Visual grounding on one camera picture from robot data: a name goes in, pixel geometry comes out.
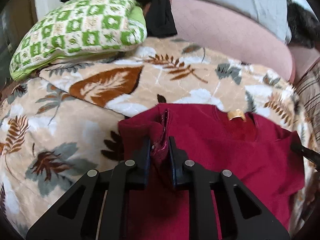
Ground dark red garment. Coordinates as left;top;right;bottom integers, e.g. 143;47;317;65
118;103;304;239

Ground tan garment neck label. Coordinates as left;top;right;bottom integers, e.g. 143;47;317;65
227;109;246;122

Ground beige leaf print blanket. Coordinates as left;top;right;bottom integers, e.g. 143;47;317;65
1;38;318;239

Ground dark furry cushion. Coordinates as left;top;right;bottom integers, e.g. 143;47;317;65
286;0;319;49

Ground pink bolster cushion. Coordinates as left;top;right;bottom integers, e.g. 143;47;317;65
171;0;295;82

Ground green white patterned pillow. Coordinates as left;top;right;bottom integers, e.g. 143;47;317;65
9;0;147;81

